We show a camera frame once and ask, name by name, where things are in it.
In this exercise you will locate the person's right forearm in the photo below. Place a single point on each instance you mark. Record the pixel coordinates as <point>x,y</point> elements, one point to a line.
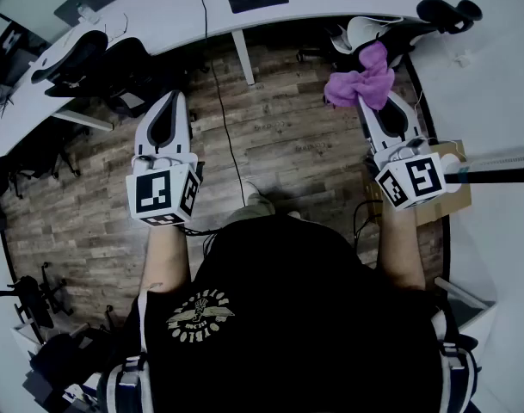
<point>399,248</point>

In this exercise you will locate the clear plastic bottle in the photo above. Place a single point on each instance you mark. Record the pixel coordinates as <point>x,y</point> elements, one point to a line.
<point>88,12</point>

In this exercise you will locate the black edged panel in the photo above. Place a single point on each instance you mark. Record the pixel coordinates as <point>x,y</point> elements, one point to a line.
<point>494,175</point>

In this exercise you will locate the white desk leg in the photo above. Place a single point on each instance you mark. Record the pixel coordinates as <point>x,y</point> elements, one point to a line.
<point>243,58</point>

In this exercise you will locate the brown cardboard box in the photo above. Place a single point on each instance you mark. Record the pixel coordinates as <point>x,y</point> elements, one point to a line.
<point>456,201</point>

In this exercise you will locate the person's leg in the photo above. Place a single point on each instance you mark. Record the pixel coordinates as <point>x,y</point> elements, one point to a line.
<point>255,205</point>

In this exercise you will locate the purple cloth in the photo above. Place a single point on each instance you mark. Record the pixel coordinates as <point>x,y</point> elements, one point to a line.
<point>356,85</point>

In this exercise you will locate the person's black shirt torso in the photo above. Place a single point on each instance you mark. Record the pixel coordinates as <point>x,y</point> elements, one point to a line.
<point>287,316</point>

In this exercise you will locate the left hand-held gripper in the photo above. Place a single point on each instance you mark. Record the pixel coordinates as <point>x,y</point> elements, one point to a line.
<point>154,192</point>

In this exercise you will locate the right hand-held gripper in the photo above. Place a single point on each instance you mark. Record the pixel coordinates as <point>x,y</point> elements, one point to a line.
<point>416,179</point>

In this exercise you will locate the black and white office chair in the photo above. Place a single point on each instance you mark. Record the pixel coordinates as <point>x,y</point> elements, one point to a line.
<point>442,12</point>

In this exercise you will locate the person's left forearm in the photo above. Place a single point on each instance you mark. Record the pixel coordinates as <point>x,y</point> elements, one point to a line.
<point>164,256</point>

